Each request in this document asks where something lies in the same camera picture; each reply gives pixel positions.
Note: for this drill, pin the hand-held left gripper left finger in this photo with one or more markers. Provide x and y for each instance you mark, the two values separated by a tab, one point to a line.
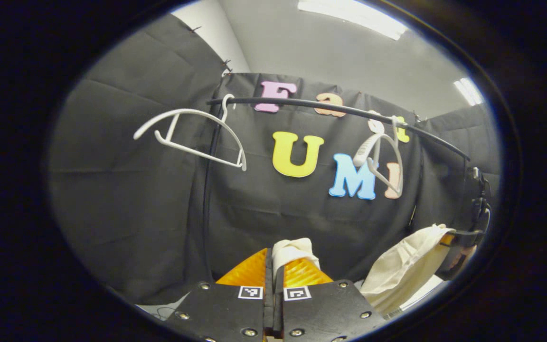
226	308

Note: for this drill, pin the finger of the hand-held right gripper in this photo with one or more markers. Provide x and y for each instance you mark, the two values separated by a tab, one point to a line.
466	237

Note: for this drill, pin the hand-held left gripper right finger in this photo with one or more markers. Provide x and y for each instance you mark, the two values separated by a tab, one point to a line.
325	308

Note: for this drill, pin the cream white shirt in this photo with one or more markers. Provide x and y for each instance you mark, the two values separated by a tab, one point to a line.
406	266

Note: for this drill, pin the empty white plastic hanger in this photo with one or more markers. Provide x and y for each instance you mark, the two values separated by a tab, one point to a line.
193	111

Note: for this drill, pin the black clothes rack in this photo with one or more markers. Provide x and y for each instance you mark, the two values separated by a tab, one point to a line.
302	103

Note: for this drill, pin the black backdrop cloth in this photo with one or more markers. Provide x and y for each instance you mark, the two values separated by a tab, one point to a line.
126	190

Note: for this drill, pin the large ceiling light panel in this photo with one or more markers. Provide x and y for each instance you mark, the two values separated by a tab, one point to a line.
354	16

